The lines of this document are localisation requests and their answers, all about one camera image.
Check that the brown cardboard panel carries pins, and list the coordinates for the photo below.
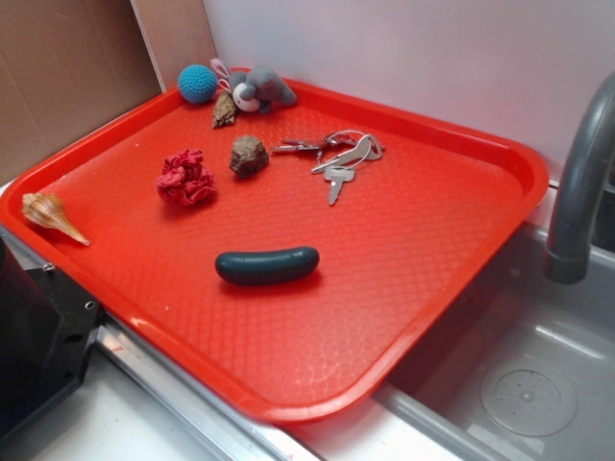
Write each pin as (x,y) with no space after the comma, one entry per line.
(70,67)

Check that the red fabric scrunchie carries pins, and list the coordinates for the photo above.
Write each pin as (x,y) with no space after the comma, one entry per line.
(184,179)

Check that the red plastic tray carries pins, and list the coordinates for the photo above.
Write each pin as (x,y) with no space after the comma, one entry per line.
(403,239)

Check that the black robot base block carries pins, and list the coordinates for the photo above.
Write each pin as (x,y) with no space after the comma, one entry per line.
(48,326)

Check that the tan spiral seashell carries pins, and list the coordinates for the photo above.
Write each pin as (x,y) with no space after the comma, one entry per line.
(48,211)

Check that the grey sink basin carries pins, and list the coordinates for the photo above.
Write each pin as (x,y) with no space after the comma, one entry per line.
(518,367)

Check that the dark green toy cucumber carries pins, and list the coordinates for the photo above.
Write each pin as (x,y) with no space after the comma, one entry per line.
(266,268)

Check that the grey plush bunny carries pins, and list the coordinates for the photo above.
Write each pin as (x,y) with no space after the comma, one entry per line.
(256,90)

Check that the grey sink faucet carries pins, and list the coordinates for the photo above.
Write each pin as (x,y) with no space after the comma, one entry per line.
(583,212)

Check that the brown rock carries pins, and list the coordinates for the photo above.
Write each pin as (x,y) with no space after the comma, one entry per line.
(248,156)

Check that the brown pine cone piece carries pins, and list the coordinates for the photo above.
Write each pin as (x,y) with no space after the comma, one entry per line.
(225,110)

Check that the silver key bunch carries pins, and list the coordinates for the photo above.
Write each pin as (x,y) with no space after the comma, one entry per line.
(338,156)

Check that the blue crocheted ball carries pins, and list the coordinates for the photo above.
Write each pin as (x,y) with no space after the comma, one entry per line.
(197,84)

